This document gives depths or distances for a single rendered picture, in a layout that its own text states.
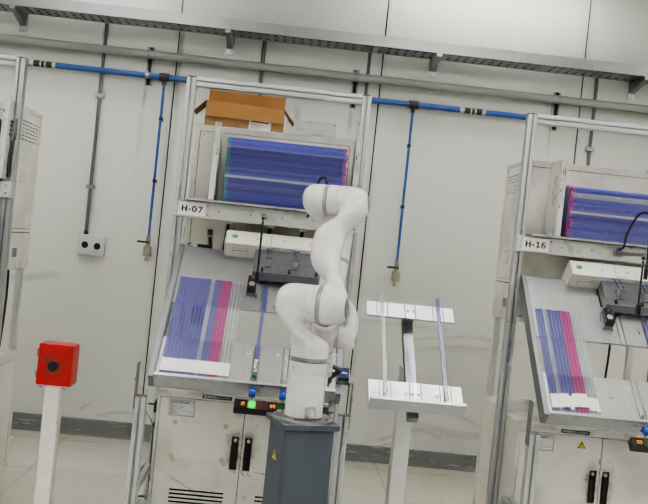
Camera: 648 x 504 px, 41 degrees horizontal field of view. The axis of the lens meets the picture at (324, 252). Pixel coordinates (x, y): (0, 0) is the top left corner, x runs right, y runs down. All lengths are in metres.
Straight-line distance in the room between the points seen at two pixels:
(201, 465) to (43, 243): 2.16
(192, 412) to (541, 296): 1.51
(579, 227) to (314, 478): 1.67
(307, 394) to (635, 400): 1.37
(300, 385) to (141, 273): 2.61
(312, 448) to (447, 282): 2.63
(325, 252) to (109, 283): 2.63
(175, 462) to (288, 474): 0.95
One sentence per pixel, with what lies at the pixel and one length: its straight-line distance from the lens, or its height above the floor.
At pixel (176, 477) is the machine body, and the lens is 3.59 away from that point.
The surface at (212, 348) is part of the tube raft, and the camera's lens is 3.27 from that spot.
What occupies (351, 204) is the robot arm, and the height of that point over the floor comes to 1.39.
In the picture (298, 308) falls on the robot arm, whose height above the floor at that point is 1.05.
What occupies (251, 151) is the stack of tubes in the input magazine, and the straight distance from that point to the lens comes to 3.60.
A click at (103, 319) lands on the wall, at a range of 5.23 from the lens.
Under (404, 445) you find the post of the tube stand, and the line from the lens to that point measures 3.33.
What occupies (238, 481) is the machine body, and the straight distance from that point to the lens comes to 3.58.
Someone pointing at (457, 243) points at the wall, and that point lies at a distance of 5.18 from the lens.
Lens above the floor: 1.25
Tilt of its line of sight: level
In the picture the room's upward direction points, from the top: 6 degrees clockwise
